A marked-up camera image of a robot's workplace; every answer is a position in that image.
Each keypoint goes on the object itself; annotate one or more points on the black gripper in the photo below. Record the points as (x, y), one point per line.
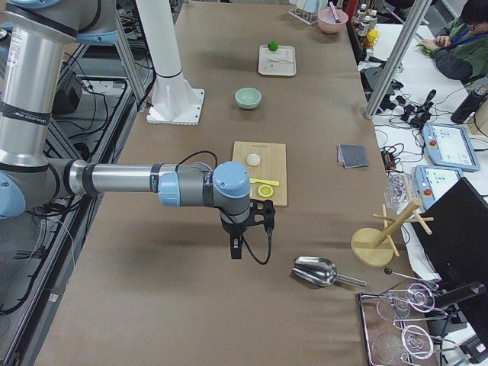
(233, 229)

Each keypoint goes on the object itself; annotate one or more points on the white steamed bun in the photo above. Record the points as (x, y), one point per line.
(253, 159)

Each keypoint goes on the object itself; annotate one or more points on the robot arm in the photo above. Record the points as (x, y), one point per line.
(41, 30)

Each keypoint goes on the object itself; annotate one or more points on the mint green bowl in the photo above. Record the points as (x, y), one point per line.
(248, 98)

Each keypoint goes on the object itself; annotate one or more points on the pink bowl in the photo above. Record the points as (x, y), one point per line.
(327, 22)

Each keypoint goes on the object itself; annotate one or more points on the lemon half near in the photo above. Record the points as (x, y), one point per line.
(265, 191)

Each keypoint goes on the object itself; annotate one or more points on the yellow plastic knife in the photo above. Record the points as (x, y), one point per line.
(272, 183)

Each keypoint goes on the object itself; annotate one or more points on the wooden cutting board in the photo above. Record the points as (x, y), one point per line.
(273, 165)

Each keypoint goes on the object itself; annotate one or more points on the metal scoop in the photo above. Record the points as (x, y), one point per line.
(322, 272)

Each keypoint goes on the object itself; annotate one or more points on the wooden mug tree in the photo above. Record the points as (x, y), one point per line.
(376, 248)

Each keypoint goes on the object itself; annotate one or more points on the grey folded cloth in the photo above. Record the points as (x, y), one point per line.
(352, 156)

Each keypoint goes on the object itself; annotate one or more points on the cream rabbit tray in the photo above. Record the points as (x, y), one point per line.
(281, 62)

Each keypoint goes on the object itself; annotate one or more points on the green lime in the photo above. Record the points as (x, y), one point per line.
(272, 46)

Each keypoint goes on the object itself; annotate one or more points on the lower teach pendant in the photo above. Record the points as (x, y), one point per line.
(432, 182)

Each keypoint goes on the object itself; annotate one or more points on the teach pendant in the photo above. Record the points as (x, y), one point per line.
(432, 182)
(450, 146)

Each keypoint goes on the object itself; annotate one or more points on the black monitor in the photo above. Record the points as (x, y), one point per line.
(457, 246)

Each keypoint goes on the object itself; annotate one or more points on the upper teach pendant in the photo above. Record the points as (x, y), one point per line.
(450, 146)

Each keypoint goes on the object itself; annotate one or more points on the seated person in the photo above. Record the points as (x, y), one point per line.
(459, 50)

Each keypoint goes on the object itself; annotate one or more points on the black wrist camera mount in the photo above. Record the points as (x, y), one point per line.
(262, 212)

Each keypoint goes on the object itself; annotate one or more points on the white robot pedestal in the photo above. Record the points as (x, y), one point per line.
(174, 101)

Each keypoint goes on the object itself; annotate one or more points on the wire glass rack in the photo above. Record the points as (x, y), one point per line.
(395, 327)

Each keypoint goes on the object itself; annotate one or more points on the aluminium frame post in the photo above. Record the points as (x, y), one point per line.
(403, 41)

